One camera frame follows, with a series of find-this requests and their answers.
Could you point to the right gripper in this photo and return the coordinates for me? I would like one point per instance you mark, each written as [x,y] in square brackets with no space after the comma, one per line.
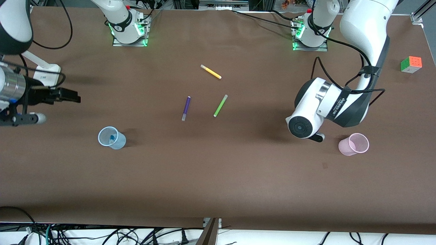
[38,95]

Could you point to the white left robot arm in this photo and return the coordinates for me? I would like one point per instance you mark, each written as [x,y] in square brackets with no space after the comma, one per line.
[361,23]

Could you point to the white desk lamp stand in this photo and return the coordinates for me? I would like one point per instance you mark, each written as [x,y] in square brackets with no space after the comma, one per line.
[51,80]

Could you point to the blue plastic cup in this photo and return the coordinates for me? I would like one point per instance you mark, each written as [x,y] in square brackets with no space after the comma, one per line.
[120,142]

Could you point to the purple marker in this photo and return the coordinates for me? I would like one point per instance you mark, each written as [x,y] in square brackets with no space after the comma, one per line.
[186,107]

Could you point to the yellow marker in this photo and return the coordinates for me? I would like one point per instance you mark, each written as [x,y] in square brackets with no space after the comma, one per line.
[212,72]

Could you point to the green marker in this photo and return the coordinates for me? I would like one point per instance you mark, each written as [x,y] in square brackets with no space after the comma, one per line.
[220,106]

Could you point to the brown table cover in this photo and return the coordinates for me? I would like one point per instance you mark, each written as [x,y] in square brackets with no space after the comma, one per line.
[218,177]

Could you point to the black power plug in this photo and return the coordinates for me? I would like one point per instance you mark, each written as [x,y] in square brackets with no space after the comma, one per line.
[184,238]

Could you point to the pink plastic cup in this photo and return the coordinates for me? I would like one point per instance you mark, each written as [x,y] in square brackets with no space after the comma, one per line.
[345,146]

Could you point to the colourful puzzle cube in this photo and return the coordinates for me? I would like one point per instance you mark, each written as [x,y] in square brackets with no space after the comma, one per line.
[411,64]

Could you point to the aluminium corner profile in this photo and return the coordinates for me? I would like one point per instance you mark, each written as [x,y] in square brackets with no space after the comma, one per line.
[417,15]

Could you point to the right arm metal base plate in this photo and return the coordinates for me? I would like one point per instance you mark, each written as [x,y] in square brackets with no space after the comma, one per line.
[131,44]

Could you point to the aluminium frame rail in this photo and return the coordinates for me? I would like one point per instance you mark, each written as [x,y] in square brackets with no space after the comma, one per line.
[221,4]

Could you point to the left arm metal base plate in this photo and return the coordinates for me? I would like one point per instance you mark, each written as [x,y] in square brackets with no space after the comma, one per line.
[310,49]

